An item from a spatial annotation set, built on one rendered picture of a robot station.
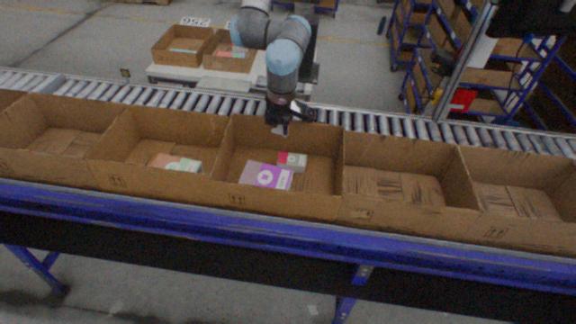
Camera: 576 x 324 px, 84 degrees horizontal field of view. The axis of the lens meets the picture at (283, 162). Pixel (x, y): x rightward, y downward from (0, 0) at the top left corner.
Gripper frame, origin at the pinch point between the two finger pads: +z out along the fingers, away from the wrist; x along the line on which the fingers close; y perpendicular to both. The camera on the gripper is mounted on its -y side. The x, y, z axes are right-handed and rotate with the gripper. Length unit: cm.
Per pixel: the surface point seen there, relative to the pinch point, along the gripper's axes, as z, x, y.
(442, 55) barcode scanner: 8, -61, -65
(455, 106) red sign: 34, -55, -82
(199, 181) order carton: -7.6, 26.9, 23.2
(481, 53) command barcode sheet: 5, -62, -81
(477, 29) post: -7, -61, -73
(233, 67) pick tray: 43, -74, 42
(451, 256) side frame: 1, 36, -54
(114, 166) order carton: -9, 27, 49
